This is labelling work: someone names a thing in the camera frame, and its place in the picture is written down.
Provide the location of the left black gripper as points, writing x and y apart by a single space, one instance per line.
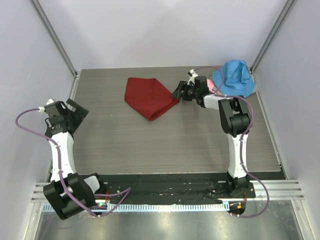
79 114

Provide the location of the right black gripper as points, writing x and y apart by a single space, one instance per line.
183 86

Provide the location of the red cloth napkin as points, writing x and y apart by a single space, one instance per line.
149 97

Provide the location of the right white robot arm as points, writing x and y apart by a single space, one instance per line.
235 118

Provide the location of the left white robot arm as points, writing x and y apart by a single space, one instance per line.
68 192

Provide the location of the pink folded cloth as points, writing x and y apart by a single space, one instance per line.
211 86

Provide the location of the blue bucket hat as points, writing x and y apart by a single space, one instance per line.
234 79

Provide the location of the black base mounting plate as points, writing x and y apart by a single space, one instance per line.
174 189

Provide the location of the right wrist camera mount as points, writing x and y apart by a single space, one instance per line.
192 75

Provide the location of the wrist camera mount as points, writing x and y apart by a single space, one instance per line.
48 107
192 75

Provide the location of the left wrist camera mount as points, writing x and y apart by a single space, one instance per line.
48 107

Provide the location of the white slotted cable duct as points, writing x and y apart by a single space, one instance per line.
140 208

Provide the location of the left aluminium frame post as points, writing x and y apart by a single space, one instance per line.
53 35

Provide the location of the aluminium frame post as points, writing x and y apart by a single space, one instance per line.
53 35
283 14

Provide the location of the aluminium front rail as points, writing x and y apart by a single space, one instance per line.
277 190

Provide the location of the right aluminium frame post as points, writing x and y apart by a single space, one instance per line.
283 14

